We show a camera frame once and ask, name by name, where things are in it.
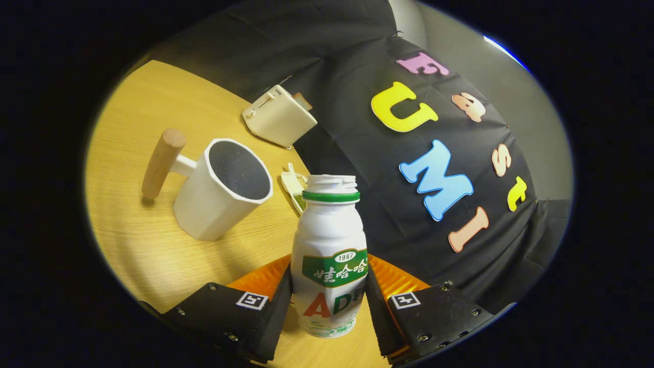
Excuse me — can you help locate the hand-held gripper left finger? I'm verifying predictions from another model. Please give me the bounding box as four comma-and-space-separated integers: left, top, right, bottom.
148, 254, 294, 364

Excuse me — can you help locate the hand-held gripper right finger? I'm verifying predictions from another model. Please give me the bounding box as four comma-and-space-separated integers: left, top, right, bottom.
364, 254, 495, 364

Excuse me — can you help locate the white juice bottle green label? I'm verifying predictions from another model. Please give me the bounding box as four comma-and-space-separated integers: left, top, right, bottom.
290, 174, 369, 339

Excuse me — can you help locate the white cup wooden handle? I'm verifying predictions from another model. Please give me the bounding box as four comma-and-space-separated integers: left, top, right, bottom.
142, 128, 274, 242

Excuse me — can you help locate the black backdrop cloth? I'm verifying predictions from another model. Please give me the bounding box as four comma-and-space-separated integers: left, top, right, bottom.
148, 0, 573, 315

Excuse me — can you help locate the white divided bean dish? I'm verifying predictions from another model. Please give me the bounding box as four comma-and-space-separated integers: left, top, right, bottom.
281, 163, 309, 215

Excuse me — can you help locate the wooden table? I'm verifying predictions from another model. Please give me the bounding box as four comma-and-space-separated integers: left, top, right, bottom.
84, 60, 389, 368

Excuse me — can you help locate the cream toaster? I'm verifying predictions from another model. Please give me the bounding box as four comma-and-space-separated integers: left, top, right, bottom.
242, 84, 318, 149

